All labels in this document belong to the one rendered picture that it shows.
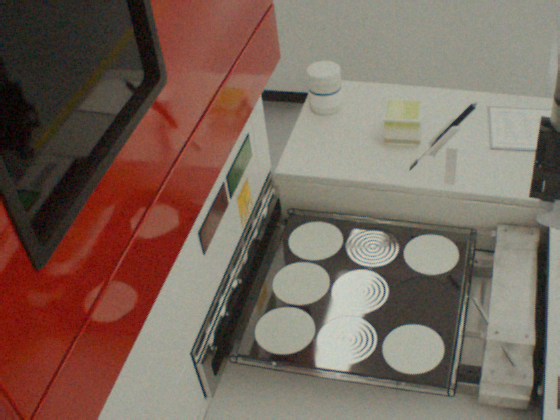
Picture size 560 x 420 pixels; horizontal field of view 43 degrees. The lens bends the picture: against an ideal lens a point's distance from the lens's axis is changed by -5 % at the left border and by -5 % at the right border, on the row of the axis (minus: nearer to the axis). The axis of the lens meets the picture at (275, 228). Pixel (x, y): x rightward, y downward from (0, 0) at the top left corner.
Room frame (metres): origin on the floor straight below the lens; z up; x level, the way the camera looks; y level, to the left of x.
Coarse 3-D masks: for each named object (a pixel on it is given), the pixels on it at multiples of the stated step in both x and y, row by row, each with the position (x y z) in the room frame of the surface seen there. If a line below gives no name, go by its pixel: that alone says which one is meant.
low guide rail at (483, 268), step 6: (474, 258) 0.92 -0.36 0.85; (474, 264) 0.91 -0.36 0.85; (480, 264) 0.90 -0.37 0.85; (486, 264) 0.90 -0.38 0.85; (492, 264) 0.90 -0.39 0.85; (474, 270) 0.90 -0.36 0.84; (480, 270) 0.90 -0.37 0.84; (486, 270) 0.89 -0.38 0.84; (492, 270) 0.89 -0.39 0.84; (474, 276) 0.90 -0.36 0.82; (480, 276) 0.90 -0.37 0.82; (486, 276) 0.89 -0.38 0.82; (492, 276) 0.89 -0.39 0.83
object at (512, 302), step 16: (496, 256) 0.89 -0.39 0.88; (512, 256) 0.88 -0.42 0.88; (528, 256) 0.88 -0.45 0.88; (496, 272) 0.85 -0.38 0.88; (512, 272) 0.84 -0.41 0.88; (528, 272) 0.84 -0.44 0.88; (496, 288) 0.81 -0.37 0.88; (512, 288) 0.81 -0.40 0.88; (528, 288) 0.80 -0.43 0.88; (496, 304) 0.78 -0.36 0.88; (512, 304) 0.77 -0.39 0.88; (528, 304) 0.77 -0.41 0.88; (496, 320) 0.74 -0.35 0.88; (512, 320) 0.74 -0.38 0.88; (528, 320) 0.73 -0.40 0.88; (496, 352) 0.68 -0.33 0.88; (528, 368) 0.64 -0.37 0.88; (480, 400) 0.61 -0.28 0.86; (496, 400) 0.60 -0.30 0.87; (512, 400) 0.59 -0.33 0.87; (528, 400) 0.58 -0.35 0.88
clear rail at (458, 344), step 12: (468, 252) 0.89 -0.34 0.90; (468, 264) 0.86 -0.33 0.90; (468, 276) 0.83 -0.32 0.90; (468, 288) 0.81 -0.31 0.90; (468, 300) 0.78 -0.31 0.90; (456, 336) 0.71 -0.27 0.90; (456, 348) 0.69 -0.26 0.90; (456, 360) 0.66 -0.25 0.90; (456, 372) 0.64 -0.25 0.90; (456, 384) 0.62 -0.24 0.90
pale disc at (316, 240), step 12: (300, 228) 1.02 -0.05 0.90; (312, 228) 1.02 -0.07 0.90; (324, 228) 1.01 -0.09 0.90; (336, 228) 1.01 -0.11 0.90; (288, 240) 0.99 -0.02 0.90; (300, 240) 0.99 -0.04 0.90; (312, 240) 0.98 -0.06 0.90; (324, 240) 0.98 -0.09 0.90; (336, 240) 0.97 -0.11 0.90; (300, 252) 0.96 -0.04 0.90; (312, 252) 0.95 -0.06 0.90; (324, 252) 0.95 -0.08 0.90
